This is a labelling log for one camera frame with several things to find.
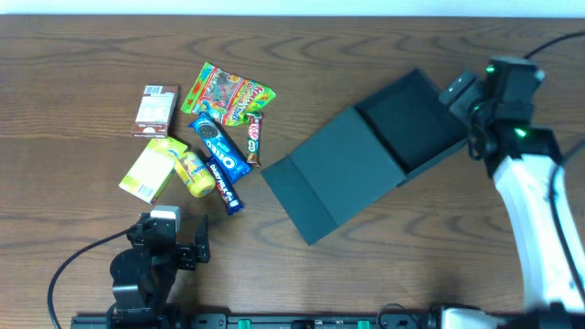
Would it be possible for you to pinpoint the yellow Mentos bottle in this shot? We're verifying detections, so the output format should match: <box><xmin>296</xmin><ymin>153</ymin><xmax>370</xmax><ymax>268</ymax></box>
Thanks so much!
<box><xmin>175</xmin><ymin>151</ymin><xmax>216</xmax><ymax>197</ymax></box>

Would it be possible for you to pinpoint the green yellow snack box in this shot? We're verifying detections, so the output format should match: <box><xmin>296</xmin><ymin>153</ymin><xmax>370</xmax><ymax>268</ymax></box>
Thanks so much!
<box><xmin>119</xmin><ymin>137</ymin><xmax>188</xmax><ymax>205</ymax></box>

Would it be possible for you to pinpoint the blue Oreo pack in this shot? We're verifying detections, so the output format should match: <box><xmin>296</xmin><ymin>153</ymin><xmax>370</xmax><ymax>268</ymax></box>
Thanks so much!
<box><xmin>189</xmin><ymin>112</ymin><xmax>251</xmax><ymax>184</ymax></box>

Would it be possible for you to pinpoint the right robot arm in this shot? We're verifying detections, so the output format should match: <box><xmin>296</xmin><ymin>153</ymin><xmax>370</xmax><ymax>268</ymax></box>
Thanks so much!
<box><xmin>425</xmin><ymin>57</ymin><xmax>584</xmax><ymax>328</ymax></box>

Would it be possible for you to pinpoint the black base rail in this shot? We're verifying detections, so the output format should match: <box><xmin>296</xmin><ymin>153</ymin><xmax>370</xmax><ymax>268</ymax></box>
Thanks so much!
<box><xmin>70</xmin><ymin>313</ymin><xmax>441</xmax><ymax>329</ymax></box>

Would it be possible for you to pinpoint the colourful gummy candy bag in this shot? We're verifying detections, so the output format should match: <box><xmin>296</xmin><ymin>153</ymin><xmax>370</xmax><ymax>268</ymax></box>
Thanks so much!
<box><xmin>180</xmin><ymin>62</ymin><xmax>276</xmax><ymax>126</ymax></box>

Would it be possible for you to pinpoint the brown Pocky box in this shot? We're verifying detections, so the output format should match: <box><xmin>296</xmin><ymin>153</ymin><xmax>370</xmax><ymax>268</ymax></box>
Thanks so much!
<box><xmin>131</xmin><ymin>85</ymin><xmax>179</xmax><ymax>138</ymax></box>

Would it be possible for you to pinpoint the KitKat Milo bar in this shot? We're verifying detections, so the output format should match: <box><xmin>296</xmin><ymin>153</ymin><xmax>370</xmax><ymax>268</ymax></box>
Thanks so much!
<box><xmin>246</xmin><ymin>112</ymin><xmax>263</xmax><ymax>168</ymax></box>

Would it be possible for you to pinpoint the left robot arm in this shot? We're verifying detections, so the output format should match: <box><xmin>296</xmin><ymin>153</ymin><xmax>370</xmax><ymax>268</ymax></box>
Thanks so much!
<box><xmin>106</xmin><ymin>213</ymin><xmax>210</xmax><ymax>329</ymax></box>

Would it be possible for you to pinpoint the black gift box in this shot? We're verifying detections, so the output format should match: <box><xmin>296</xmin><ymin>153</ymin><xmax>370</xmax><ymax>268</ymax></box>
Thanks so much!
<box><xmin>261</xmin><ymin>69</ymin><xmax>468</xmax><ymax>245</ymax></box>

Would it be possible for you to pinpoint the Dairy Milk chocolate bar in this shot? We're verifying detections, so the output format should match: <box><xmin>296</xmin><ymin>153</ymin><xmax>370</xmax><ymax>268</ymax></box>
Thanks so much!
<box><xmin>206</xmin><ymin>158</ymin><xmax>244</xmax><ymax>216</ymax></box>

